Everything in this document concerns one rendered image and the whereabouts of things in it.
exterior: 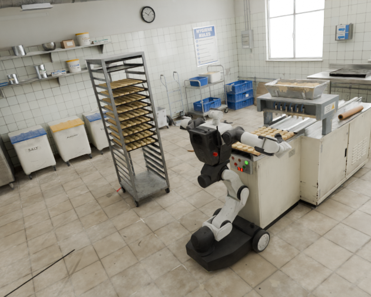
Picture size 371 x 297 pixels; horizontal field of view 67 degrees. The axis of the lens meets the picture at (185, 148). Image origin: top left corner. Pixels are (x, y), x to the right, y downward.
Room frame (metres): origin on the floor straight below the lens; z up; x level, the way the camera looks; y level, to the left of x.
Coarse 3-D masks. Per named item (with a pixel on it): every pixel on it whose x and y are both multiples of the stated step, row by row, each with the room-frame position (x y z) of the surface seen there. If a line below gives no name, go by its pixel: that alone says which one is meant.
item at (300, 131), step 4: (352, 100) 3.20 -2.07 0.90; (344, 104) 3.09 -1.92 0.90; (340, 108) 3.03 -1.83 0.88; (316, 120) 2.73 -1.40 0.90; (308, 124) 2.65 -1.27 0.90; (312, 124) 2.68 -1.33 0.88; (300, 128) 2.57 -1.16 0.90; (304, 128) 2.60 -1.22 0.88; (296, 132) 2.51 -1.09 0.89; (300, 132) 2.55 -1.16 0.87; (296, 136) 2.51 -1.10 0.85; (288, 140) 2.43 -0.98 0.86; (252, 156) 2.14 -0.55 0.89; (260, 156) 2.19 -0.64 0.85; (252, 160) 2.15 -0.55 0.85
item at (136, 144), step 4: (112, 140) 3.51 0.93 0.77; (116, 140) 3.44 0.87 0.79; (140, 140) 3.34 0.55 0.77; (144, 140) 3.26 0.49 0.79; (148, 140) 3.29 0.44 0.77; (152, 140) 3.21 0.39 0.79; (120, 144) 3.29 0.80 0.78; (128, 144) 3.22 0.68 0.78; (132, 144) 3.23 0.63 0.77; (136, 144) 3.16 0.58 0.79; (140, 144) 3.13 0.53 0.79; (144, 144) 3.13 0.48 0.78; (128, 148) 3.06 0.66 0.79; (132, 148) 3.08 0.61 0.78
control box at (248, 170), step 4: (232, 156) 2.34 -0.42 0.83; (236, 156) 2.30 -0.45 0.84; (240, 156) 2.29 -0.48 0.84; (232, 160) 2.34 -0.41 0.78; (236, 160) 2.30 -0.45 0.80; (244, 160) 2.22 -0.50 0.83; (248, 160) 2.19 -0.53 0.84; (232, 164) 2.35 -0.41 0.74; (240, 164) 2.26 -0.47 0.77; (244, 164) 2.22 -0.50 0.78; (248, 164) 2.19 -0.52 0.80; (252, 164) 2.18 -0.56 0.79; (236, 168) 2.31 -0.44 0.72; (240, 168) 2.26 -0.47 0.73; (248, 168) 2.19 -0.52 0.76; (252, 168) 2.18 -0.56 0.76; (244, 172) 2.23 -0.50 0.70; (248, 172) 2.19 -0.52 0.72; (252, 172) 2.18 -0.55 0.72
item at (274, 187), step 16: (256, 160) 2.15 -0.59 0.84; (272, 160) 2.27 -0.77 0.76; (288, 160) 2.41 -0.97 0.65; (240, 176) 2.31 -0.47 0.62; (256, 176) 2.16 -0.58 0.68; (272, 176) 2.26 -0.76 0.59; (288, 176) 2.41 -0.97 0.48; (256, 192) 2.16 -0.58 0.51; (272, 192) 2.26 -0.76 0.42; (288, 192) 2.41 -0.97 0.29; (256, 208) 2.17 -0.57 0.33; (272, 208) 2.26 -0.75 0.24; (288, 208) 2.41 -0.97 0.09; (256, 224) 2.18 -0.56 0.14; (272, 224) 2.30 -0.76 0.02
